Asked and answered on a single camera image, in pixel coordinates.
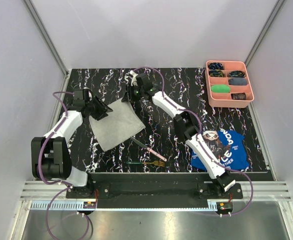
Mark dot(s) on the aluminium frame rail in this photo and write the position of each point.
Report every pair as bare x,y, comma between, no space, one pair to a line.
30,7

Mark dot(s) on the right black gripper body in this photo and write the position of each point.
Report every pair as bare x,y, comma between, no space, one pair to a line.
135,93

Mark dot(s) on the blue patterned sock middle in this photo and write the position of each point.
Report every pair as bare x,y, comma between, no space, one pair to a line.
217,73

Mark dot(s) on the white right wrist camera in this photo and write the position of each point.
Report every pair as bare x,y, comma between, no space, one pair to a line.
133,78

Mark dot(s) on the blue patterned sock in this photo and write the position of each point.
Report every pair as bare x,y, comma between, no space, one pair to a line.
217,73
237,74
215,66

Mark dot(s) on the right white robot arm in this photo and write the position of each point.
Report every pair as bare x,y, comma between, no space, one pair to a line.
186,126

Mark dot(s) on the gold fork green handle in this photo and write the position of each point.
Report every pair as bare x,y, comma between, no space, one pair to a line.
156,163

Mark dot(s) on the blue printed t-shirt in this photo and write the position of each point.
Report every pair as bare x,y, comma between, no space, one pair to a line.
228,147

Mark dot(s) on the pink divided organizer tray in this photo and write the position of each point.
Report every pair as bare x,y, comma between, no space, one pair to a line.
224,100

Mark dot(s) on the grey cloth napkin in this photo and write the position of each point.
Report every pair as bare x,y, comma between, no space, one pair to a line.
118,126

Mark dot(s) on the green rolled sock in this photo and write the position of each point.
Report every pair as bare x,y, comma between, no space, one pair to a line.
220,88

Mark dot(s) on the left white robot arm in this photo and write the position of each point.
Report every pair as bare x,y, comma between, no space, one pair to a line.
50,157

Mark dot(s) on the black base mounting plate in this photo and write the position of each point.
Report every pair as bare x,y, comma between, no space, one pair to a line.
155,191

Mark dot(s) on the pink-handled table knife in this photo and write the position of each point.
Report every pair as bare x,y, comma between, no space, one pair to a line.
140,144

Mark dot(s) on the dark blue rolled sock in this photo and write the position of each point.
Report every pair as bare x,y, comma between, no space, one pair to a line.
237,81

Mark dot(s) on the dark brown rolled sock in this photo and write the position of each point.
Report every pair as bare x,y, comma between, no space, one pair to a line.
239,96

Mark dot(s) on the blue patterned sock top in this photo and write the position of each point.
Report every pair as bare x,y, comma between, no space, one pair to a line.
215,66

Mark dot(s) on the blue patterned sock right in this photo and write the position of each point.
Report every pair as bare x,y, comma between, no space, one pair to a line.
237,74

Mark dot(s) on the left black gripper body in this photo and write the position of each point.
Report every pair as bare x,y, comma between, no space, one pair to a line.
91,106

